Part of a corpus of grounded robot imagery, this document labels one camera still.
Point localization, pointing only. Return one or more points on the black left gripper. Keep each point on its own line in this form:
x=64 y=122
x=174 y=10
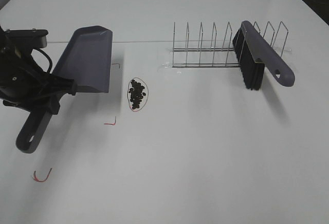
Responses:
x=20 y=89

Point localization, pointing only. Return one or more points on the purple plastic dustpan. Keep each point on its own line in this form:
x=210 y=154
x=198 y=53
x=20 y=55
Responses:
x=87 y=60

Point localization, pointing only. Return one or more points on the pile of coffee beans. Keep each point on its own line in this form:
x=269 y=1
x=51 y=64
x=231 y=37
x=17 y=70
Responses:
x=136 y=94

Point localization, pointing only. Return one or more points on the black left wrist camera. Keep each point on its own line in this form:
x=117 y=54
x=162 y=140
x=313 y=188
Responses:
x=28 y=40

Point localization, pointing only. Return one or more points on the metal wire dish rack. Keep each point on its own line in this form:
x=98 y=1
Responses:
x=216 y=53

